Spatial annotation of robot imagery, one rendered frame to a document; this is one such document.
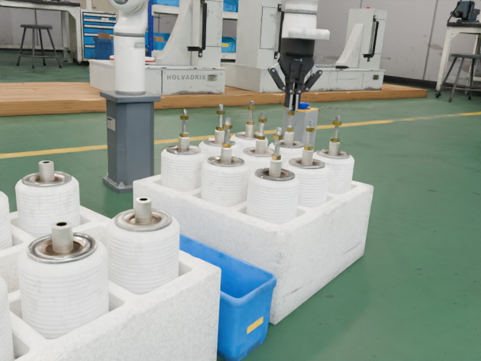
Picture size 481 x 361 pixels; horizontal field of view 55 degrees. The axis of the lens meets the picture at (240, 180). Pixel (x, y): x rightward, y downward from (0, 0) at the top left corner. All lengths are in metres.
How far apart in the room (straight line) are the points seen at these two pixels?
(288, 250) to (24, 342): 0.45
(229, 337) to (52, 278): 0.32
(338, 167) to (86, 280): 0.64
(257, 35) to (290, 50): 2.64
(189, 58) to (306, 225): 2.71
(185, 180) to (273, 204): 0.23
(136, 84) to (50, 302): 1.00
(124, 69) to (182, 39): 1.98
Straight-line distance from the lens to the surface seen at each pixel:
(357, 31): 4.65
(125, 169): 1.48
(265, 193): 0.82
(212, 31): 3.42
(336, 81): 4.21
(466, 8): 5.39
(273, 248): 0.80
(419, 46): 6.61
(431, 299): 1.05
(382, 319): 0.94
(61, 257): 0.54
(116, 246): 0.61
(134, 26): 1.45
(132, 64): 1.45
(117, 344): 0.57
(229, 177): 0.88
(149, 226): 0.60
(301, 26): 1.04
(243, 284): 0.82
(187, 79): 3.27
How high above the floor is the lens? 0.49
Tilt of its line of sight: 17 degrees down
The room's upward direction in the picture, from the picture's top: 4 degrees clockwise
